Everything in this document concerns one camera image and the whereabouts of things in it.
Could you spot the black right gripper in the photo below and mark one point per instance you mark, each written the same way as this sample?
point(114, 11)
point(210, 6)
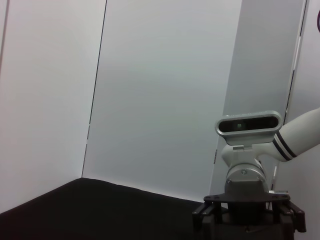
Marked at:
point(250, 225)

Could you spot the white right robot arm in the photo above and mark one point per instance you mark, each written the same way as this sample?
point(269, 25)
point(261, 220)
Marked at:
point(300, 135)

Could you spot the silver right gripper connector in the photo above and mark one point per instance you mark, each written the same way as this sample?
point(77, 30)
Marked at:
point(278, 192)

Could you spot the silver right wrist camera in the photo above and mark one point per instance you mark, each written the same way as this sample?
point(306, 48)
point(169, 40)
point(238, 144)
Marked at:
point(247, 125)

